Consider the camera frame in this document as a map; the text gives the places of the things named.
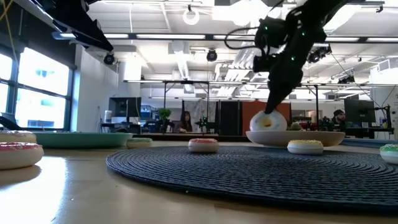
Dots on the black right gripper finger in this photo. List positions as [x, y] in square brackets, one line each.
[287, 90]
[273, 96]

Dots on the green frosted donut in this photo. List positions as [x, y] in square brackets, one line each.
[390, 154]
[139, 143]

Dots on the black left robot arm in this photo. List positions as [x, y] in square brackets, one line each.
[81, 21]

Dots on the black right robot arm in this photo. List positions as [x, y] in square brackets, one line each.
[320, 9]

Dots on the orange partition panel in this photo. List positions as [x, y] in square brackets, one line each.
[248, 112]

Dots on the cream round plate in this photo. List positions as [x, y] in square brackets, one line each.
[295, 137]

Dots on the person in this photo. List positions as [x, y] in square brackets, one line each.
[185, 122]
[339, 119]

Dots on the black computer monitor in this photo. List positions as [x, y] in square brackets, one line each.
[125, 106]
[359, 111]

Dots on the dark blue woven placemat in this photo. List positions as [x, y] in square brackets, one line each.
[248, 177]

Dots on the pink frosted donut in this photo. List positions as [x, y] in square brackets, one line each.
[18, 155]
[17, 136]
[203, 145]

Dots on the blue round plate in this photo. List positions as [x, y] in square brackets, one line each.
[370, 142]

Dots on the green potted plant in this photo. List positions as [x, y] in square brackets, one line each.
[164, 115]

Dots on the green round plate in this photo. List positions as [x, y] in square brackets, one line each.
[81, 139]

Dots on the large window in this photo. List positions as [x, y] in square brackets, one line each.
[37, 90]

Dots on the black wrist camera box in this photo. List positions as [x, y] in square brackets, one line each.
[267, 40]

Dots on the black metal frame rig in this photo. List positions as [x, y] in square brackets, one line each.
[186, 93]

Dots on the overhead frame light bar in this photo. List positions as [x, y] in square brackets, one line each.
[186, 36]

